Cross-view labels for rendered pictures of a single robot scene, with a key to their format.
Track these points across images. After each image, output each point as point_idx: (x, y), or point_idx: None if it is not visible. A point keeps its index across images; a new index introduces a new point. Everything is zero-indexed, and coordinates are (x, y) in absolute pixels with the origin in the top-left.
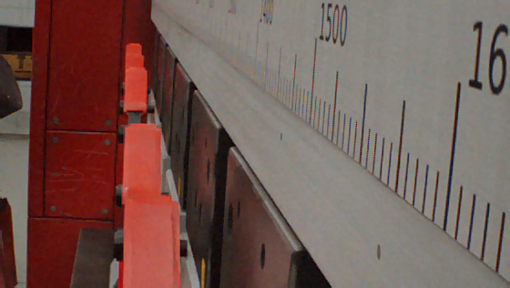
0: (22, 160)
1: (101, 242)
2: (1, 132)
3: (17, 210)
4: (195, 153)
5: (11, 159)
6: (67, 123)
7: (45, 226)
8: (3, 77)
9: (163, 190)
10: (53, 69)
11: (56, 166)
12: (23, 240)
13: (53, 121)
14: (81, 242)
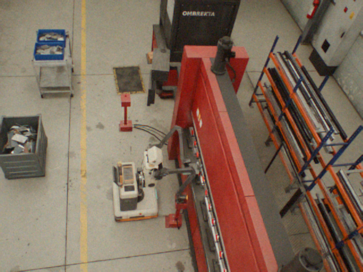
0: (123, 4)
1: (184, 133)
2: None
3: (131, 37)
4: (206, 181)
5: (119, 3)
6: (180, 120)
7: None
8: (190, 161)
9: (200, 165)
10: (178, 117)
11: (178, 124)
12: (138, 53)
13: (178, 120)
14: None
